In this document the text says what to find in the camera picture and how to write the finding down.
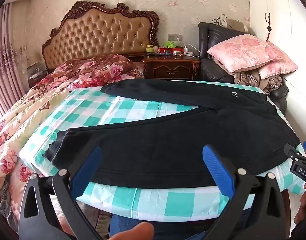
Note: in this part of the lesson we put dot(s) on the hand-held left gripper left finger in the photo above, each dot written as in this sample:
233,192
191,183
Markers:
90,169

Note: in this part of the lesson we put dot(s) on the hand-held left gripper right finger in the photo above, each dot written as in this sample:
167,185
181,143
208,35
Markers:
218,170

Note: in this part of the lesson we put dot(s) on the black pants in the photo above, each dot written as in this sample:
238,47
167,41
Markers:
168,142

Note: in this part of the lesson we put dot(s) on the person's left hand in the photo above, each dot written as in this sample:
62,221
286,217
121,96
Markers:
135,232

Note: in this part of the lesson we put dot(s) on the green checked tablecloth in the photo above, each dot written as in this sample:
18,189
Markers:
143,201

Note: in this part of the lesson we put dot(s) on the small pink floral pillow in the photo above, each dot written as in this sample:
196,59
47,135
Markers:
277,70

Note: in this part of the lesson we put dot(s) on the plaid blanket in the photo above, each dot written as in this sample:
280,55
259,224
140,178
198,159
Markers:
252,80

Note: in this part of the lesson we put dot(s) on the floral quilt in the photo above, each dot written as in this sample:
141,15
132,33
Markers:
43,100

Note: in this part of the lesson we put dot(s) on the black leather sofa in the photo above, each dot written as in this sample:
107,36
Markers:
214,73

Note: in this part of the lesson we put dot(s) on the cluttered bedside table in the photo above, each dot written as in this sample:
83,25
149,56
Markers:
37,73

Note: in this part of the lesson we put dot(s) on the large pink floral pillow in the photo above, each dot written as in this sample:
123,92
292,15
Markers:
247,51

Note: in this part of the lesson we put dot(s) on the dark wooden nightstand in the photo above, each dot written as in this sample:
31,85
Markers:
169,70

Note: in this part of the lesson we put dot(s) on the white power strip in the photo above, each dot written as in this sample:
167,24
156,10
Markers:
189,54

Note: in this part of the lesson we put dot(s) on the round metal tin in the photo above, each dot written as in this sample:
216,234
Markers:
177,53

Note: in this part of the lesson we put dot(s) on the red hanging knot ornament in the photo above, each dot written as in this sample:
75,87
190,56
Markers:
268,27

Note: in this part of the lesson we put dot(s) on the red box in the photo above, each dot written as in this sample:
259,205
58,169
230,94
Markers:
171,50

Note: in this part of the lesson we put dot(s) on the white wardrobe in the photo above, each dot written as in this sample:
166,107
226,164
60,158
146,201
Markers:
280,17

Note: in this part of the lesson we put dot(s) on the yellow jar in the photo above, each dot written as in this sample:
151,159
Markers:
150,49

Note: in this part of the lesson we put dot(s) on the green packet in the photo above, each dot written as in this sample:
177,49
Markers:
170,44

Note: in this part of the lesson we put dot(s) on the pink curtain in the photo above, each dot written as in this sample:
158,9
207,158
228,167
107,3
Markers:
7,60

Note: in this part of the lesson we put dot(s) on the beige appliance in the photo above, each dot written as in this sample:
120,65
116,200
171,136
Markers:
236,26

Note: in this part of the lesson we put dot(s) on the tufted leather bed headboard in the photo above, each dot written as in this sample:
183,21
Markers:
100,30

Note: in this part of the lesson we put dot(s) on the grey wall socket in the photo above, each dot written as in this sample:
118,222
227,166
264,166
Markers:
176,37

